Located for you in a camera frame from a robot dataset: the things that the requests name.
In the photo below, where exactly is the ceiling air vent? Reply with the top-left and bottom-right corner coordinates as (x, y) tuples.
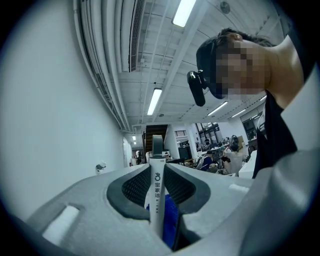
(129, 0), (146, 73)

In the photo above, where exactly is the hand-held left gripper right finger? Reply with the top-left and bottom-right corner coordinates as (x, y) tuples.
(166, 162), (253, 256)

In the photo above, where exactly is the dark wooden staircase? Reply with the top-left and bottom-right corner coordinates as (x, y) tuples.
(141, 124), (169, 155)

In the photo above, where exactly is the person's black shirt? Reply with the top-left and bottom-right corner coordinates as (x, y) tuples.
(252, 89), (298, 180)

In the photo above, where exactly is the white labelled tube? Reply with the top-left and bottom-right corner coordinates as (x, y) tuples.
(147, 134), (168, 245)

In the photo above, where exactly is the person's head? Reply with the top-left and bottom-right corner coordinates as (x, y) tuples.
(196, 27), (305, 108)

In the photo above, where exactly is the blue microfibre cloth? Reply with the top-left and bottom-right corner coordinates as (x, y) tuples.
(144, 193), (180, 251)

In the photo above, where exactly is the long ceiling light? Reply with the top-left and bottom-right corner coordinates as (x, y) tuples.
(171, 0), (197, 28)
(146, 87), (163, 116)

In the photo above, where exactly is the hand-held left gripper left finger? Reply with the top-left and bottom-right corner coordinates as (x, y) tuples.
(24, 163), (176, 256)

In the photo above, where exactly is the black head-mounted camera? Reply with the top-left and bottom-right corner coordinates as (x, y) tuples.
(186, 70), (208, 108)

